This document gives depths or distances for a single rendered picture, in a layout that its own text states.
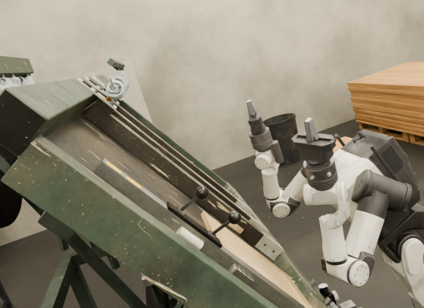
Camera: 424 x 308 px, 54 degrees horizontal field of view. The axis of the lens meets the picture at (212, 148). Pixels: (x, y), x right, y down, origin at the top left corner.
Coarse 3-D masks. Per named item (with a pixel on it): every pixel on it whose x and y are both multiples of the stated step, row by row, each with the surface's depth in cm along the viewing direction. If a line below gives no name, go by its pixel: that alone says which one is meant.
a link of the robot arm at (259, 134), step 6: (246, 114) 172; (258, 114) 168; (252, 120) 165; (258, 120) 164; (252, 126) 167; (258, 126) 167; (264, 126) 170; (252, 132) 169; (258, 132) 169; (264, 132) 170; (270, 132) 172; (252, 138) 171; (258, 138) 170; (264, 138) 170; (270, 138) 172; (252, 144) 173; (258, 144) 171
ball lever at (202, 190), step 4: (200, 188) 113; (204, 188) 113; (196, 192) 113; (200, 192) 112; (204, 192) 112; (208, 192) 113; (196, 196) 115; (200, 196) 113; (204, 196) 113; (192, 200) 116; (188, 204) 117; (176, 208) 119; (180, 208) 119; (184, 208) 118; (180, 212) 118; (184, 212) 119
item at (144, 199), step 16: (112, 176) 112; (128, 176) 117; (128, 192) 113; (144, 192) 114; (144, 208) 115; (160, 208) 116; (176, 224) 117; (208, 240) 120; (224, 256) 122; (256, 272) 128; (256, 288) 125; (272, 288) 126; (288, 304) 128
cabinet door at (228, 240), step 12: (204, 216) 161; (228, 240) 153; (240, 240) 168; (240, 252) 150; (252, 252) 166; (252, 264) 146; (264, 264) 162; (264, 276) 144; (276, 276) 159; (288, 276) 176; (288, 288) 155; (300, 300) 152
